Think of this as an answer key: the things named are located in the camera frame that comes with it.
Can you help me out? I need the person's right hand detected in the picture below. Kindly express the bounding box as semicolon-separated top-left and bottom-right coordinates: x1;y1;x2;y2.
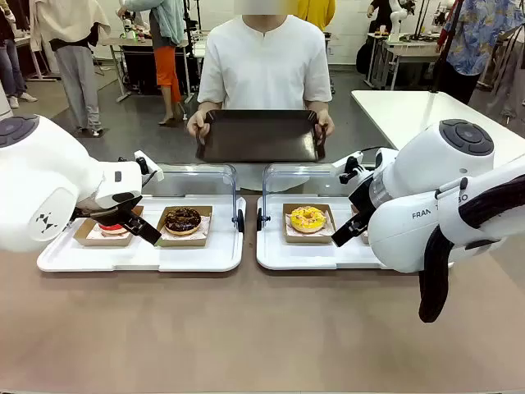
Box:
186;109;212;141

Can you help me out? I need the yellow glazed donut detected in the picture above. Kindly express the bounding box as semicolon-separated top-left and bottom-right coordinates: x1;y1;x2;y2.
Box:
290;205;327;235

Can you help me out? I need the black cable bundle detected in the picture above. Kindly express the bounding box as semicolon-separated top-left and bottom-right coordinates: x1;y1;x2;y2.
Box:
418;174;525;325

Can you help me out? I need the red glazed donut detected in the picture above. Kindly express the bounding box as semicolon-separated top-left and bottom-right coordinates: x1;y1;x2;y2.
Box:
94;221;131;239

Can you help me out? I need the person in blue floral shirt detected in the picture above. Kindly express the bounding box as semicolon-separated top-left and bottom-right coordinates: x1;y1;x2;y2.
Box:
434;0;516;106

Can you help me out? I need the white table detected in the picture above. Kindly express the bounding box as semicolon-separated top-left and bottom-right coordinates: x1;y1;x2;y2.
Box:
351;89;525;153

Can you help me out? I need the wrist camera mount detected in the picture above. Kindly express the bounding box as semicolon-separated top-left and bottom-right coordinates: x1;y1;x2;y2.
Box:
330;150;366;185
134;150;165;182

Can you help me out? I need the person in beige clothes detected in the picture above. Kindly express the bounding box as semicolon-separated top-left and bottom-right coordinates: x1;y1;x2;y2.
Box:
487;24;525;124

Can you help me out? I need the clear plastic hinged cover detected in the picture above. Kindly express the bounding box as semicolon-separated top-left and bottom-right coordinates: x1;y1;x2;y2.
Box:
257;163;358;233
139;163;246;235

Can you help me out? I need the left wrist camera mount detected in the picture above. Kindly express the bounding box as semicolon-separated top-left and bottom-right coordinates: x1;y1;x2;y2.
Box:
134;150;165;182

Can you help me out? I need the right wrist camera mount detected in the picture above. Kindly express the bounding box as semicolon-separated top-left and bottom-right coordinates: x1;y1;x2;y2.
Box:
330;150;366;185

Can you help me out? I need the person's right forearm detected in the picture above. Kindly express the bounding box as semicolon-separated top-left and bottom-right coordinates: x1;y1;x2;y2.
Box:
198;101;225;118

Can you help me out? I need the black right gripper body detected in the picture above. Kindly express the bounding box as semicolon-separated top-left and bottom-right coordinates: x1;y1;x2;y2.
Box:
347;173;377;221

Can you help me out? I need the person's left forearm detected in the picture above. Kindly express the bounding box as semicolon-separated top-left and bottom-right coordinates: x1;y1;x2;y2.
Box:
305;100;331;118

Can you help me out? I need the person in blue jeans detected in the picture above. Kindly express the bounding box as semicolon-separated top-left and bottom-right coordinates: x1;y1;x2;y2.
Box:
0;0;39;110

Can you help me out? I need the chocolate donut with sprinkles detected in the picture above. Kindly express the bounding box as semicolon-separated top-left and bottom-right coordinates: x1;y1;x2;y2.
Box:
163;207;203;236

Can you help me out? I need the person in white shirt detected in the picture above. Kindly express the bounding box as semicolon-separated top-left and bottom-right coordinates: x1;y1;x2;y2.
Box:
196;0;333;193

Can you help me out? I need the dark brown serving tray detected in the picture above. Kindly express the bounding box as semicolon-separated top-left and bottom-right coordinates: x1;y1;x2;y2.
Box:
194;108;327;163

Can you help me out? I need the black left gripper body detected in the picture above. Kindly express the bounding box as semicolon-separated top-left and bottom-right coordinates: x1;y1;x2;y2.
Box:
72;190;144;222

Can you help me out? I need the person in yellow shirt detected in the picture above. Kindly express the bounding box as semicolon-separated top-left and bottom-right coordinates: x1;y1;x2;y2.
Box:
295;0;337;32

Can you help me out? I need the person in orange skirt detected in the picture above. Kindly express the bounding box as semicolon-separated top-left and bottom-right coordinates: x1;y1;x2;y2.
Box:
118;0;188;126

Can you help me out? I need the person in grey trousers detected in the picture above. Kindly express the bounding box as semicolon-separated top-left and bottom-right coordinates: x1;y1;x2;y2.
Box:
30;0;112;136

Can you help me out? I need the chocolate glazed pastry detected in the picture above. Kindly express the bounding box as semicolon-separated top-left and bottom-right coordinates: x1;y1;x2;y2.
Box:
157;204;214;248

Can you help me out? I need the grey background desk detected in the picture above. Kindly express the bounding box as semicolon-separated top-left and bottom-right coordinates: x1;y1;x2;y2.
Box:
98;36;198;103
364;31;442;90

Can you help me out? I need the person's left hand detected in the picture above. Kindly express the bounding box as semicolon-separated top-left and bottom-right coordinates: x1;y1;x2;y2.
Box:
313;109;336;139

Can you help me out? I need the white plastic display tray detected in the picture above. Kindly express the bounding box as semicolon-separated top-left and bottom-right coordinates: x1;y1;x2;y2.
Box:
36;195;246;273
256;195;395;271

